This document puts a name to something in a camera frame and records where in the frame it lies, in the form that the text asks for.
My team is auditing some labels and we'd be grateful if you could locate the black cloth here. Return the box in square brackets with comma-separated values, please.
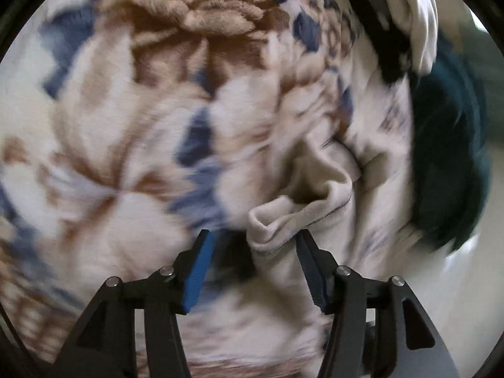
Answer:
[374, 27, 418, 85]

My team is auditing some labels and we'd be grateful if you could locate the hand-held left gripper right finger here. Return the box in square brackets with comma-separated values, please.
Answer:
[296, 229, 459, 378]

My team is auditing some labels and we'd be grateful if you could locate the dark teal cloth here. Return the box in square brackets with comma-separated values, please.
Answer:
[409, 35, 493, 253]

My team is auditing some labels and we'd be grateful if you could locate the floral fleece blanket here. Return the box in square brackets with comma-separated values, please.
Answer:
[0, 0, 418, 378]

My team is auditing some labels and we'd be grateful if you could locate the beige cotton garment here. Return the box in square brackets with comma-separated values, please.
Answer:
[197, 138, 414, 363]

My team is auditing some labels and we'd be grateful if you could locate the white cloth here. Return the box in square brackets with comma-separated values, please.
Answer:
[370, 0, 439, 75]

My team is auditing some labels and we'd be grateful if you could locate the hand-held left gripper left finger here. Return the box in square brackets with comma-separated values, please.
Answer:
[59, 229, 216, 378]

